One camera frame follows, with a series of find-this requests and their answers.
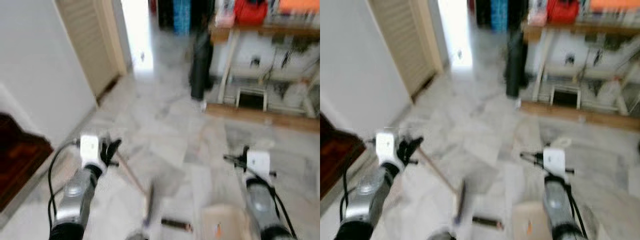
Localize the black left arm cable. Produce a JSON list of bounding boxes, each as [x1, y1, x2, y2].
[[339, 140, 379, 223], [47, 141, 82, 227]]

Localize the blue hanging cloth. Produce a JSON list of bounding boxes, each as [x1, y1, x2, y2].
[[490, 0, 509, 34], [172, 0, 192, 36]]

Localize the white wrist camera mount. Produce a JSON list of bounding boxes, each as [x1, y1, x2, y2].
[[543, 147, 566, 177], [79, 134, 101, 169], [247, 150, 271, 177], [375, 132, 399, 166]]

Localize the orange box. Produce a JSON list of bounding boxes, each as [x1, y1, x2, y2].
[[277, 0, 321, 14], [589, 0, 640, 13]]

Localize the wooden shelf unit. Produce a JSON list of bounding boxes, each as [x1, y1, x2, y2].
[[519, 20, 640, 133], [204, 21, 321, 134]]

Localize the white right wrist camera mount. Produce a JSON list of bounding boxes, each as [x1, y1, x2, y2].
[[543, 147, 566, 177], [247, 150, 271, 177]]

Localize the dark brown stick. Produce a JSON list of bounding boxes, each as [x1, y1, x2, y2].
[[161, 218, 194, 233], [472, 215, 504, 231]]

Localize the black hanging cloth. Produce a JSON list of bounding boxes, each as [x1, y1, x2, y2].
[[157, 0, 175, 29], [475, 0, 492, 28]]

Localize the red bag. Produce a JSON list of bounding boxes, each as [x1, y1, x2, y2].
[[546, 0, 581, 25], [233, 0, 269, 27]]

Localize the wooden handled broom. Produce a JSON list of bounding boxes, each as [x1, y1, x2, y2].
[[415, 146, 469, 227], [114, 150, 159, 229]]

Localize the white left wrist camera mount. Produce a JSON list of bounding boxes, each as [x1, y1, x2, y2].
[[375, 132, 399, 166], [79, 134, 101, 169]]

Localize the dark wooden furniture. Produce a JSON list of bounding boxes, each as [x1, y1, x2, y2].
[[320, 113, 367, 200], [0, 112, 54, 212]]

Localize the pink white packet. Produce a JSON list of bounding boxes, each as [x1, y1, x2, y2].
[[214, 0, 236, 29], [526, 0, 548, 27]]

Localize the beige louvred door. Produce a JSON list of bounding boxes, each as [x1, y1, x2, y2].
[[54, 0, 128, 99], [367, 0, 444, 99]]

